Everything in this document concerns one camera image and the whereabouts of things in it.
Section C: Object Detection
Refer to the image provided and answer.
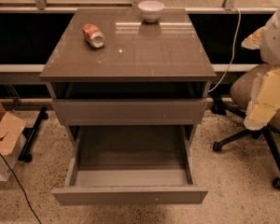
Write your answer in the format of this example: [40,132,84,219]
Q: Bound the black floor cable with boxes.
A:
[0,137,43,224]

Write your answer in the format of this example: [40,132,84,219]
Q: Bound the cardboard box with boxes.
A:
[0,103,26,181]

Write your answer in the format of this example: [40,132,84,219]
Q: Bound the open grey drawer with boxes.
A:
[52,126,207,205]

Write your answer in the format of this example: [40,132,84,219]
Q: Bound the white ceramic bowl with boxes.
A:
[138,1,164,22]

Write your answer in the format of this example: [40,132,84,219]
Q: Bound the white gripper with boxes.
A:
[241,8,280,131]

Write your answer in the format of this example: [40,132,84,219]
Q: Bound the brown office chair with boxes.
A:
[212,64,280,189]

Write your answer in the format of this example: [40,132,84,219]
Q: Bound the white hanging cable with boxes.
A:
[207,7,243,93]

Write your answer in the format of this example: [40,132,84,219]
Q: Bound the grey drawer cabinet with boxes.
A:
[40,8,216,140]

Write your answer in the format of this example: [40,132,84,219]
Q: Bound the black metal stand leg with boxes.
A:
[19,106,49,162]

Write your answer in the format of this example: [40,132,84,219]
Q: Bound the red coke can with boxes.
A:
[82,23,105,49]

